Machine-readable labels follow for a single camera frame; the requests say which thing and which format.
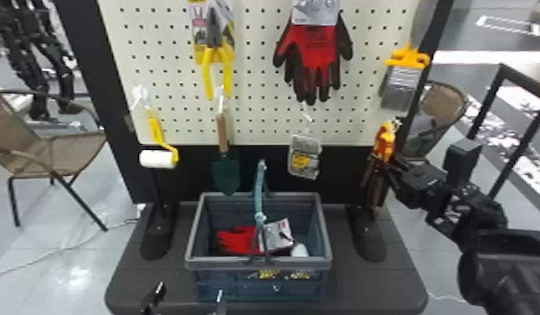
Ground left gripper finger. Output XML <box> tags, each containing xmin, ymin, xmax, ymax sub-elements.
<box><xmin>139</xmin><ymin>281</ymin><xmax>167</xmax><ymax>315</ymax></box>
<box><xmin>213</xmin><ymin>288</ymin><xmax>228</xmax><ymax>315</ymax></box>

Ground green garden trowel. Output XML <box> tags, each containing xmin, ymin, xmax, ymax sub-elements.
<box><xmin>210</xmin><ymin>86</ymin><xmax>241</xmax><ymax>197</ymax></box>

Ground black side table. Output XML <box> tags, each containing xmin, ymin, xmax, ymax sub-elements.
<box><xmin>466</xmin><ymin>49</ymin><xmax>540</xmax><ymax>200</ymax></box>

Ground beige mesh chair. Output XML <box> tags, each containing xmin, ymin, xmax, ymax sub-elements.
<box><xmin>401</xmin><ymin>80</ymin><xmax>470</xmax><ymax>160</ymax></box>
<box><xmin>0</xmin><ymin>89</ymin><xmax>110</xmax><ymax>233</ymax></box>

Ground blue basket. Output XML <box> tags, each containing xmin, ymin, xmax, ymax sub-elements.
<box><xmin>183</xmin><ymin>158</ymin><xmax>334</xmax><ymax>304</ymax></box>

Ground red and yellow hand tool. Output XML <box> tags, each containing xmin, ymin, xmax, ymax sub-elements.
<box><xmin>358</xmin><ymin>119</ymin><xmax>403</xmax><ymax>209</ymax></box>

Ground white pegboard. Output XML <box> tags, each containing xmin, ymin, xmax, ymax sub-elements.
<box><xmin>54</xmin><ymin>0</ymin><xmax>456</xmax><ymax>263</ymax></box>

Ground red gloves on card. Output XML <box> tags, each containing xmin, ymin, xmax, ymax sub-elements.
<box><xmin>214</xmin><ymin>218</ymin><xmax>296</xmax><ymax>257</ymax></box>

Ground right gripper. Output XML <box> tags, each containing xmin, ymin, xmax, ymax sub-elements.
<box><xmin>384</xmin><ymin>152</ymin><xmax>452</xmax><ymax>211</ymax></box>

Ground clear packet of small parts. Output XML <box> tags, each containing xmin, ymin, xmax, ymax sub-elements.
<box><xmin>287</xmin><ymin>103</ymin><xmax>323</xmax><ymax>181</ymax></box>

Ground white cable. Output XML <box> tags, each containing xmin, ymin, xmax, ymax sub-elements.
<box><xmin>0</xmin><ymin>204</ymin><xmax>144</xmax><ymax>281</ymax></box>

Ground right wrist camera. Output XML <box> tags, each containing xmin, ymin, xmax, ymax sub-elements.
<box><xmin>442</xmin><ymin>137</ymin><xmax>484</xmax><ymax>188</ymax></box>

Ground yellow pliers on card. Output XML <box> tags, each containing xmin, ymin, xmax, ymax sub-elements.
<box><xmin>189</xmin><ymin>0</ymin><xmax>237</xmax><ymax>101</ymax></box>

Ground red and black gloves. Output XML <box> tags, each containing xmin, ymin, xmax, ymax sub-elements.
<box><xmin>272</xmin><ymin>0</ymin><xmax>354</xmax><ymax>107</ymax></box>

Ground yellow handled paint roller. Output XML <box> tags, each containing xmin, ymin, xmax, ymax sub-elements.
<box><xmin>131</xmin><ymin>84</ymin><xmax>181</xmax><ymax>170</ymax></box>

